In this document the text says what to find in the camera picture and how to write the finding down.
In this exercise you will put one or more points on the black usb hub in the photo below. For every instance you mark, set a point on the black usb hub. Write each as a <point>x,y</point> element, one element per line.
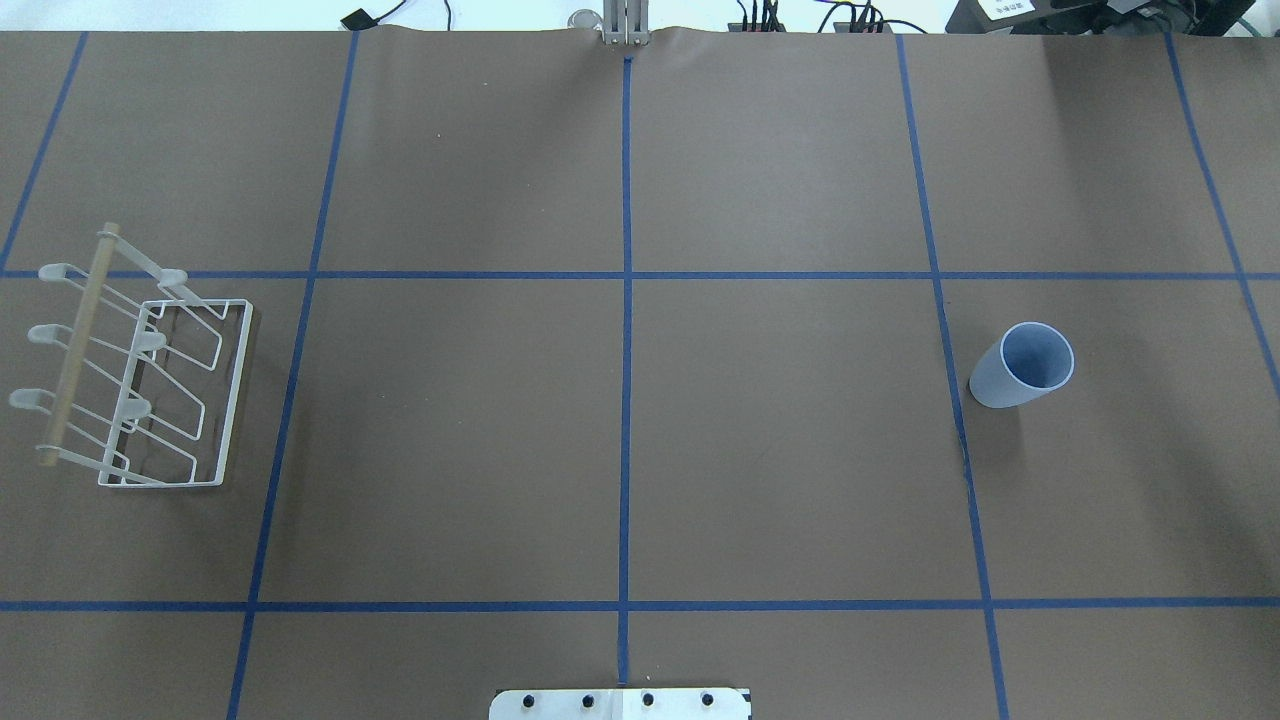
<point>757,17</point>

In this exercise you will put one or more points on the aluminium frame post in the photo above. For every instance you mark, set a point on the aluminium frame post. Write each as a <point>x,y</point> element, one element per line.
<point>625,23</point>

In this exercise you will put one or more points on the brown paper table cover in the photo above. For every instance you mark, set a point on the brown paper table cover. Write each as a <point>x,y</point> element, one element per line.
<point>582,367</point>

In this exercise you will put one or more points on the white mounting plate with bolts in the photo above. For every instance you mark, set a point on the white mounting plate with bolts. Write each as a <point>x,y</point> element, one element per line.
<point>623,703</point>

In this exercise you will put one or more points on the blue plastic cup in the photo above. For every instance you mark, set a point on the blue plastic cup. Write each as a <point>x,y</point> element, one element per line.
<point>1030,360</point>

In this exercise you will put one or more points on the white wire cup rack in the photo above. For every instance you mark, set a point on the white wire cup rack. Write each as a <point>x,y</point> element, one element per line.
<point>152,373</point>

